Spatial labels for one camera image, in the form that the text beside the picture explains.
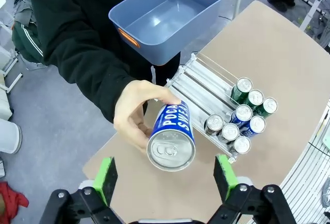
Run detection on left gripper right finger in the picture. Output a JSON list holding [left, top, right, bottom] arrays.
[[206, 154, 297, 224]]

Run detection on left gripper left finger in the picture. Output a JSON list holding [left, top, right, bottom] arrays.
[[38, 156, 123, 224]]

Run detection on black coffee can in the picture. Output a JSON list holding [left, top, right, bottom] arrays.
[[218, 123, 240, 144], [228, 135, 252, 155], [204, 114, 224, 136]]

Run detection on blue Pocari Sweat can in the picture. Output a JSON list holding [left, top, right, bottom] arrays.
[[239, 115, 267, 140], [230, 104, 253, 128], [146, 100, 196, 172]]

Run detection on green soda can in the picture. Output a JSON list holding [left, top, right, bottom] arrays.
[[243, 89, 265, 110], [255, 97, 279, 118], [230, 77, 254, 101]]

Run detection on blue bin orange handles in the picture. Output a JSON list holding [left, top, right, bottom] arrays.
[[108, 0, 224, 66]]

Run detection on person right forearm black sleeve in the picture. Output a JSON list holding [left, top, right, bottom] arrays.
[[42, 28, 137, 123]]

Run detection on clear plastic can dispenser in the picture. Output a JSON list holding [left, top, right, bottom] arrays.
[[164, 51, 279, 164]]

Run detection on person right hand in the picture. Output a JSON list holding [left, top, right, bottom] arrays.
[[113, 79, 182, 156]]

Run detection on slatted aluminium platform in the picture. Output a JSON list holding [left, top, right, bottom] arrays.
[[247, 100, 330, 224]]

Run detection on red cloth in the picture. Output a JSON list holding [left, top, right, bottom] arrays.
[[0, 181, 29, 224]]

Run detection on white cylindrical air purifier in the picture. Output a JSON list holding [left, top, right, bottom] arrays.
[[0, 118, 23, 155]]

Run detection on dark green striped jacket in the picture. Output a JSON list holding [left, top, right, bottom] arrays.
[[11, 20, 46, 65]]

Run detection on person torso black jacket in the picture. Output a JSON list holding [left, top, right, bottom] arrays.
[[27, 0, 181, 85]]

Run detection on brown top desk white legs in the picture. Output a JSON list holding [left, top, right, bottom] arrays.
[[300, 0, 330, 33]]

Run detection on grey coiled cable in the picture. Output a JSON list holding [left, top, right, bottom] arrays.
[[321, 177, 330, 206]]

